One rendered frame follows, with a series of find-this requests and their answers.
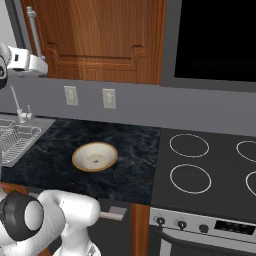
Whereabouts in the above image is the white wire dish rack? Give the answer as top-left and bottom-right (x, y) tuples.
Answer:
(0, 122), (43, 166)

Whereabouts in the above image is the wooden cabinet door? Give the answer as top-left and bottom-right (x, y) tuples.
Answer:
(19, 0), (167, 86)

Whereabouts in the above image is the grey cabinet door handle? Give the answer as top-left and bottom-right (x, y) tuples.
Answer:
(26, 6), (45, 61)

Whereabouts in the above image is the silver sink tap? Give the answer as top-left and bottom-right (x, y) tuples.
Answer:
(9, 84), (35, 125)

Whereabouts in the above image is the grey dishwasher handle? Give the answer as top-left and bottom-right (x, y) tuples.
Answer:
(98, 205), (128, 221)

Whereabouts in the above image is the black hob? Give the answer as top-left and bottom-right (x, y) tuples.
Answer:
(149, 127), (256, 225)

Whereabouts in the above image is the grey metal sink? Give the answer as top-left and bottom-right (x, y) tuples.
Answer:
(0, 114), (57, 168)

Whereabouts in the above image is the white bowl with tan rim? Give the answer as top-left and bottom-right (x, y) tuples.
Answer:
(71, 141), (119, 173)

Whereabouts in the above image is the white wall outlet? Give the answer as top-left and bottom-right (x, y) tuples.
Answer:
(63, 85), (80, 107)
(101, 87), (117, 110)

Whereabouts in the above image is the wooden cabinet side panel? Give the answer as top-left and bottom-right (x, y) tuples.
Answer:
(130, 202), (151, 256)

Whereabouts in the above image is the black microwave oven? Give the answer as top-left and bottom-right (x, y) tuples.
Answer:
(161, 0), (256, 94)

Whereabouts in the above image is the dark dishwasher front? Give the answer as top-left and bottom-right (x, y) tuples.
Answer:
(87, 196), (133, 256)

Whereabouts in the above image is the grey oven door handle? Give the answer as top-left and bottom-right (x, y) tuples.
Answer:
(152, 227), (256, 256)

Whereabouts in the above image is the silver oven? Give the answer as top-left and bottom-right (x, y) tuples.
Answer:
(147, 206), (256, 256)

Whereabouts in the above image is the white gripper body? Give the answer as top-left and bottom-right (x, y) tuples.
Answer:
(28, 54), (49, 76)

